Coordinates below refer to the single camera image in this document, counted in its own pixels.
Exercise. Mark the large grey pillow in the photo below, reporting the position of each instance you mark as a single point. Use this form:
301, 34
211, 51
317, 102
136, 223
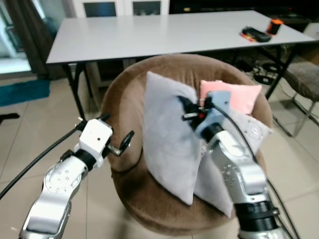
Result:
167, 144

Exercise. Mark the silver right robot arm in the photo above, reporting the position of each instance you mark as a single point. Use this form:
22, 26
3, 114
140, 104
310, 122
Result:
239, 174

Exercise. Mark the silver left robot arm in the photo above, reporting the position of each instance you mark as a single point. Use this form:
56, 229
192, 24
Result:
55, 189

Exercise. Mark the round brown sofa chair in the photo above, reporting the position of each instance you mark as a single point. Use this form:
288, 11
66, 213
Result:
124, 107

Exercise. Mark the pink pillow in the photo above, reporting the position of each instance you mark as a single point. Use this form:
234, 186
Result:
239, 95

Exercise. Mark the blue floor mat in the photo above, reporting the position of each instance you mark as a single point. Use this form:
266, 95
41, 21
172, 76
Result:
22, 92

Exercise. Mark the small black floor object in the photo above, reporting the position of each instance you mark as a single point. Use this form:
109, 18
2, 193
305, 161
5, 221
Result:
8, 117

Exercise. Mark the white folding table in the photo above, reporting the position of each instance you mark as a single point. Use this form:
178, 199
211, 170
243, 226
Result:
164, 32

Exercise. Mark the black handheld controller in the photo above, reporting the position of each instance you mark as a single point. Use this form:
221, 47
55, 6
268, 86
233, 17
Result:
255, 35

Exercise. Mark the grey fabric metal-leg chair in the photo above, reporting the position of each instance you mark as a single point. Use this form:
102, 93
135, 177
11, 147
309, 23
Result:
304, 77

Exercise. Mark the white cabinet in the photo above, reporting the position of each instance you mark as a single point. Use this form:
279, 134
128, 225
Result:
119, 7

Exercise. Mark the dark curtain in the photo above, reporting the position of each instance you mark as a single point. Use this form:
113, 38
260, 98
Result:
35, 30

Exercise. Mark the orange and black cylinder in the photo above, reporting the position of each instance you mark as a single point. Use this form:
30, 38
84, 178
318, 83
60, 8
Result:
274, 27

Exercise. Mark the white box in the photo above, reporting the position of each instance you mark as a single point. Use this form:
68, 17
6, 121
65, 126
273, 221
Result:
312, 29

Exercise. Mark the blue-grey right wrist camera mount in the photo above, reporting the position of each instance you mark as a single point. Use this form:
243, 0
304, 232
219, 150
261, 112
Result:
214, 112

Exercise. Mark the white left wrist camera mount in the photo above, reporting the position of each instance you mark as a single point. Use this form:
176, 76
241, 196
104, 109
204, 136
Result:
95, 137

